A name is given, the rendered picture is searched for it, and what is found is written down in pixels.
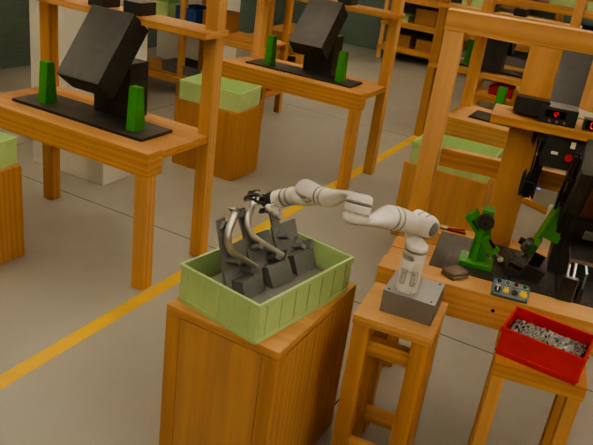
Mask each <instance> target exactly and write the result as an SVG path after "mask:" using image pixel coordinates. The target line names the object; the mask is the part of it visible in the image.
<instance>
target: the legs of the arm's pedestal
mask: <svg viewBox="0 0 593 445"><path fill-rule="evenodd" d="M442 322H443V321H442ZM442 322H441V324H440V327H439V330H438V332H437V335H436V336H435V338H434V341H433V343H432V346H431V348H429V347H426V346H423V345H421V344H418V343H411V346H410V348H409V347H406V346H403V345H400V344H398V343H393V342H390V341H388V340H385V339H382V338H381V337H382V332H379V331H377V330H374V329H371V328H367V327H364V326H361V325H358V324H356V323H353V326H352V331H351V336H350V341H349V349H348V355H347V359H346V365H345V369H344V374H343V379H342V387H341V393H340V397H339V403H338V407H337V412H336V417H335V422H334V430H333V435H332V440H331V445H378V444H376V443H373V442H370V441H367V440H365V439H362V438H361V435H362V431H363V426H364V422H365V421H367V422H369V423H372V424H374V425H377V426H381V427H384V428H386V429H388V430H391V435H390V439H389V443H388V445H412V444H413V441H414V437H415V433H416V430H417V423H418V420H419V416H420V412H421V408H422V404H423V400H424V394H425V391H426V387H427V383H428V380H429V376H430V372H431V369H432V362H433V359H434V355H435V351H436V347H437V343H438V340H439V333H440V330H441V326H442ZM377 358H380V359H383V360H385V361H388V362H391V363H394V364H396V365H399V366H404V367H406V369H405V374H404V377H403V381H402V388H401V392H400V396H399V400H398V404H397V408H396V412H395V413H393V412H391V411H386V410H383V409H381V408H379V407H376V406H373V405H370V404H368V401H369V397H370V393H371V388H372V380H373V375H374V372H375V367H376V363H377Z"/></svg>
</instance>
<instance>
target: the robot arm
mask: <svg viewBox="0 0 593 445"><path fill-rule="evenodd" d="M253 197H255V198H253ZM258 197H259V200H257V198H258ZM248 200H254V202H257V203H259V204H260V205H262V206H263V208H261V209H260V210H259V213H260V214H264V213H267V214H268V213H269V214H270V215H272V216H273V217H274V218H276V219H277V220H281V219H282V218H283V214H282V211H281V209H282V208H283V207H287V206H291V205H301V206H311V205H314V204H317V205H319V206H322V207H335V206H337V205H339V204H340V203H342V202H343V201H345V200H346V201H345V204H344V208H343V211H342V219H343V220H344V221H345V222H346V223H350V224H354V225H358V226H370V227H376V228H380V229H383V230H391V231H397V232H403V233H405V238H404V244H405V246H404V250H403V254H402V261H401V265H400V268H399V273H398V276H397V280H396V285H395V287H396V289H397V291H400V292H403V293H406V294H409V295H412V294H415V293H417V292H418V289H419V285H420V282H421V278H422V273H423V270H424V264H425V260H426V256H427V253H428V249H429V246H428V245H427V243H426V242H425V241H424V238H432V237H434V236H435V235H436V234H437V233H438V231H439V221H438V219H437V218H436V217H435V216H433V215H430V214H428V213H426V212H424V211H423V210H420V209H417V210H415V211H413V212H411V211H409V210H407V209H405V208H403V207H397V206H394V205H385V206H383V207H380V208H378V209H377V210H375V211H374V212H373V213H371V211H372V203H373V198H372V197H371V196H370V195H368V194H365V193H362V192H357V191H347V190H335V189H330V188H327V187H324V186H321V185H318V184H317V183H315V182H313V181H311V180H310V179H302V180H300V181H299V182H298V183H297V184H296V187H294V186H291V187H288V188H284V189H278V190H274V191H271V192H268V193H266V194H261V193H260V190H252V191H249V192H248V193H247V195H246V196H244V201H248Z"/></svg>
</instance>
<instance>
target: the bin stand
mask: <svg viewBox="0 0 593 445"><path fill-rule="evenodd" d="M500 335H501V331H500V330H499V333H498V336H497V339H496V343H495V346H496V347H497V345H498V343H499V338H500ZM496 347H495V348H496ZM505 379H506V380H509V381H514V382H518V383H521V384H523V385H527V386H530V387H533V388H538V389H542V390H544V391H547V392H551V393H553V394H556V396H555V398H554V401H553V404H552V408H551V411H550V414H549V417H548V419H547V422H546V425H545V427H544V431H543V434H542V437H541V440H540V442H539V445H566V443H567V439H568V436H569V434H570V431H571V428H572V426H573V423H574V419H575V417H576V414H577V412H578V409H579V406H580V404H581V402H583V400H584V397H585V394H586V392H587V390H588V387H587V374H586V365H585V367H584V369H583V371H582V374H581V377H580V379H579V380H578V383H576V384H575V386H574V385H571V384H569V383H567V382H564V381H561V380H559V379H556V378H554V377H552V376H550V375H548V374H545V373H541V372H539V371H538V370H535V369H533V368H530V367H528V366H525V365H523V364H520V363H518V362H515V361H513V360H512V359H509V358H505V357H503V356H501V355H499V354H497V353H496V350H495V351H494V353H493V357H492V362H491V365H490V369H489V372H488V375H487V378H486V382H485V385H484V390H483V393H482V396H481V399H480V403H479V405H478V409H477V415H476V417H475V421H474V424H473V427H472V430H471V434H470V437H469V442H468V445H485V443H486V440H487V437H488V433H489V431H490V428H491V424H492V420H493V416H494V413H495V411H496V407H497V404H498V401H499V396H500V393H501V390H502V387H503V384H504V380H505Z"/></svg>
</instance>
